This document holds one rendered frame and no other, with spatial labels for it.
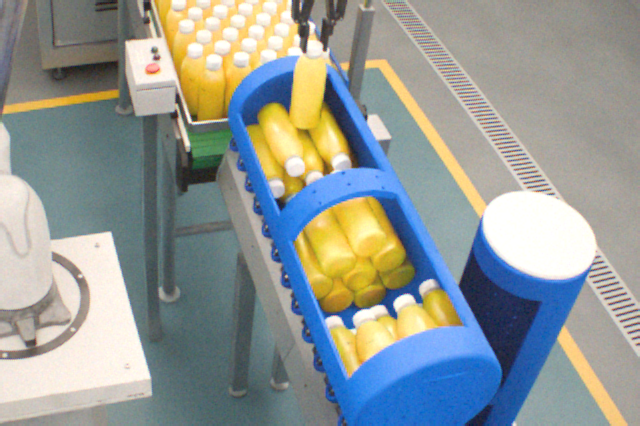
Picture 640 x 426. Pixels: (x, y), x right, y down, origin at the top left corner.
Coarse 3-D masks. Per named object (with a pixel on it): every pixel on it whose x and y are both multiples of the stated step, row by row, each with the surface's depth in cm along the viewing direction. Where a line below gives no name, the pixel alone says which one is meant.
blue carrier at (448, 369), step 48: (240, 96) 195; (288, 96) 203; (336, 96) 208; (240, 144) 193; (336, 192) 165; (384, 192) 167; (288, 240) 167; (432, 240) 165; (432, 336) 140; (480, 336) 146; (336, 384) 148; (384, 384) 138; (432, 384) 142; (480, 384) 147
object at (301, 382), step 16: (224, 160) 219; (224, 176) 219; (224, 192) 217; (240, 208) 208; (240, 224) 207; (240, 240) 206; (256, 240) 199; (256, 256) 198; (256, 272) 197; (256, 288) 197; (272, 288) 190; (272, 304) 189; (272, 320) 188; (304, 320) 180; (288, 336) 182; (288, 352) 181; (288, 368) 180; (304, 368) 175; (304, 384) 174; (304, 400) 173; (304, 416) 173; (320, 416) 167
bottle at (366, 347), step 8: (368, 320) 156; (376, 320) 157; (360, 328) 154; (368, 328) 153; (376, 328) 152; (384, 328) 153; (360, 336) 153; (368, 336) 151; (376, 336) 151; (384, 336) 151; (392, 336) 152; (360, 344) 152; (368, 344) 150; (376, 344) 150; (384, 344) 150; (360, 352) 152; (368, 352) 150; (376, 352) 149
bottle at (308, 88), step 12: (300, 60) 184; (312, 60) 183; (300, 72) 184; (312, 72) 183; (324, 72) 185; (300, 84) 185; (312, 84) 185; (324, 84) 187; (300, 96) 187; (312, 96) 187; (300, 108) 189; (312, 108) 189; (300, 120) 191; (312, 120) 191
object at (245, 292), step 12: (240, 264) 231; (240, 276) 234; (240, 288) 237; (252, 288) 238; (240, 300) 240; (252, 300) 242; (240, 312) 244; (252, 312) 245; (240, 324) 247; (252, 324) 249; (240, 336) 251; (240, 348) 255; (240, 360) 259; (240, 372) 264; (240, 384) 268; (240, 396) 272
